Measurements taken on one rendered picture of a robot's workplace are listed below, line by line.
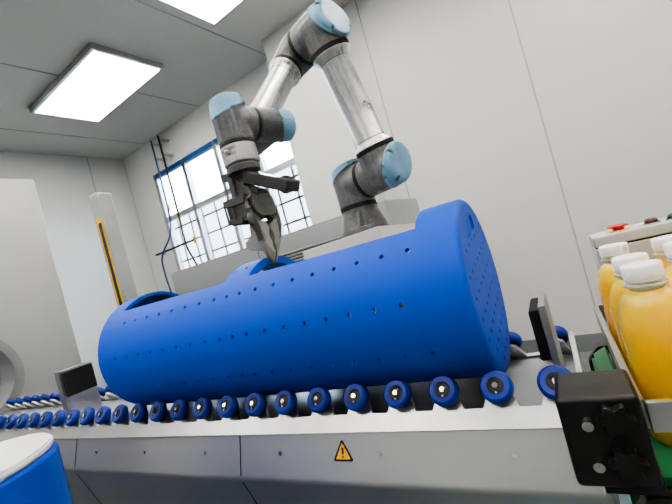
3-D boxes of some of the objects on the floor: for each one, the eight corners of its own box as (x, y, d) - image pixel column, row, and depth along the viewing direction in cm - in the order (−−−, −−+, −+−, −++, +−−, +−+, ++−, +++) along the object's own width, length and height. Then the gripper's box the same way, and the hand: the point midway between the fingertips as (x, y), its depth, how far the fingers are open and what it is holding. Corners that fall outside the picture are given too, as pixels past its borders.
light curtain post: (207, 592, 164) (102, 196, 166) (217, 595, 161) (110, 192, 164) (196, 605, 159) (87, 196, 161) (206, 608, 156) (96, 192, 158)
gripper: (240, 176, 91) (264, 265, 90) (211, 174, 83) (237, 272, 83) (269, 163, 87) (294, 256, 86) (240, 159, 79) (269, 262, 78)
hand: (275, 255), depth 83 cm, fingers closed, pressing on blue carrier
